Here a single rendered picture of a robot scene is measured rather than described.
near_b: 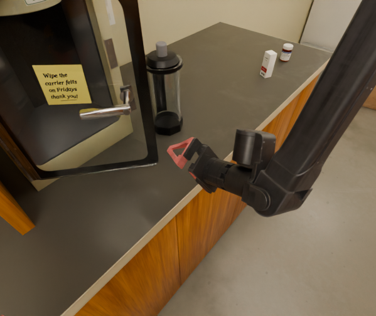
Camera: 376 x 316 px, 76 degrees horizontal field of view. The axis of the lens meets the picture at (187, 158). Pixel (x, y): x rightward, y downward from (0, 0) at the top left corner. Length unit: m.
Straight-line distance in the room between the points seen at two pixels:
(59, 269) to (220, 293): 1.05
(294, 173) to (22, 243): 0.58
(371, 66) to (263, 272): 1.36
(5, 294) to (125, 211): 0.27
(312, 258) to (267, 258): 0.27
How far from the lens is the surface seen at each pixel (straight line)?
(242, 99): 0.96
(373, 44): 0.35
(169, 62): 0.66
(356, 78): 0.35
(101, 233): 0.60
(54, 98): 0.51
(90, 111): 0.46
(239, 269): 1.56
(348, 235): 1.90
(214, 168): 0.47
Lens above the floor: 1.45
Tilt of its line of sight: 47 degrees down
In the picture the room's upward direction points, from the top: straight up
